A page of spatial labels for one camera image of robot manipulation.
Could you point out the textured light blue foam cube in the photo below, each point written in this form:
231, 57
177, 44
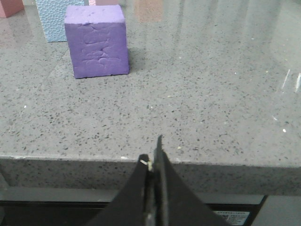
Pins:
52, 13

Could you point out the purple foam cube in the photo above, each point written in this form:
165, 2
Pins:
97, 40

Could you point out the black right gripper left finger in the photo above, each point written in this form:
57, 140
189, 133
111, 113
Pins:
127, 208

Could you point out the light pink foam cube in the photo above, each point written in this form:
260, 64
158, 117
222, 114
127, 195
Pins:
10, 7

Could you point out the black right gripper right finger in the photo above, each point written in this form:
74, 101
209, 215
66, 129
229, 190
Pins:
176, 204

